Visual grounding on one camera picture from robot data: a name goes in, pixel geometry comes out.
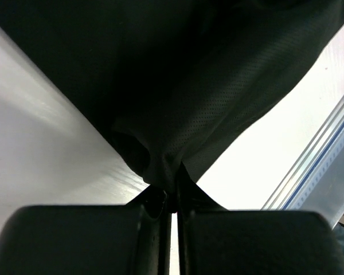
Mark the black t-shirt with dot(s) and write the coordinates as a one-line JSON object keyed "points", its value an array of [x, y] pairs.
{"points": [[172, 83]]}

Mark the slotted cable duct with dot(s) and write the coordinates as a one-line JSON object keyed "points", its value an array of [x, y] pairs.
{"points": [[322, 191]]}

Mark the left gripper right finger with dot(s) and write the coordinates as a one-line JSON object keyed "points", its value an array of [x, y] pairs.
{"points": [[214, 240]]}

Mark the aluminium mounting rail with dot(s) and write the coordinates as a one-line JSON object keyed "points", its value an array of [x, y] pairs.
{"points": [[308, 160]]}

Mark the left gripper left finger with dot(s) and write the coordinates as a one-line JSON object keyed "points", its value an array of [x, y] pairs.
{"points": [[89, 239]]}

